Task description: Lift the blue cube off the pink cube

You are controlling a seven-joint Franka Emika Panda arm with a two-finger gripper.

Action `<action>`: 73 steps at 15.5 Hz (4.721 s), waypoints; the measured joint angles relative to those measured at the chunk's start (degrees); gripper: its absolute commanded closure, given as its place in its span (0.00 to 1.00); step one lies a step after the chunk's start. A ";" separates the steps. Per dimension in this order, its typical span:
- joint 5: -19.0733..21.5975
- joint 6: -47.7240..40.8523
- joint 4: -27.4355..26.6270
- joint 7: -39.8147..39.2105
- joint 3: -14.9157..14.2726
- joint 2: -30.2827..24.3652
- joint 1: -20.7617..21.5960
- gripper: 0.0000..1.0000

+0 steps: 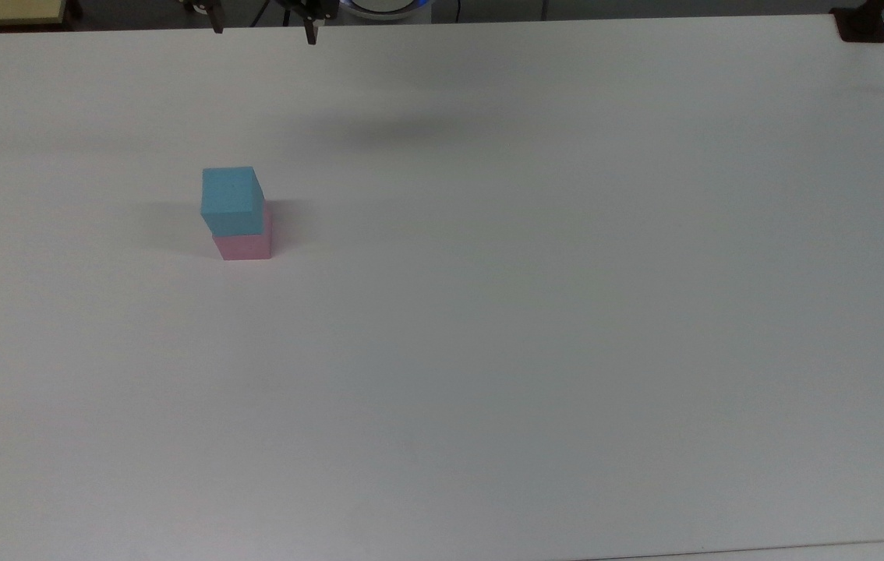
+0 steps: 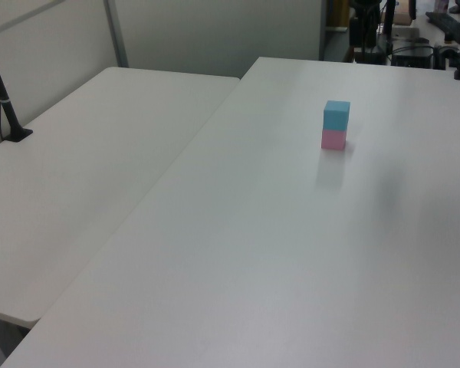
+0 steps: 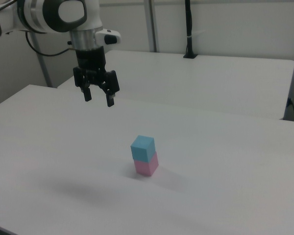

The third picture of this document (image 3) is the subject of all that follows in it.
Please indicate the blue cube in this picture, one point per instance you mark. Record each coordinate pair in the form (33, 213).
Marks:
(142, 148)

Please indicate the white table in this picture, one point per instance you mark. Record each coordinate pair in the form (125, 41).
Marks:
(186, 80)

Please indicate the pink cube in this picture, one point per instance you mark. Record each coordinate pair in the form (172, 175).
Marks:
(147, 165)

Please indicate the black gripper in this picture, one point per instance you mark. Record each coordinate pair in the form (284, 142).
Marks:
(90, 62)

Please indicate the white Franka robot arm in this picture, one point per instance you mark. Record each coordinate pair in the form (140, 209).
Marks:
(39, 14)

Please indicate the grey metal frame post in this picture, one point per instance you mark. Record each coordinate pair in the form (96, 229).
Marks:
(152, 24)
(42, 61)

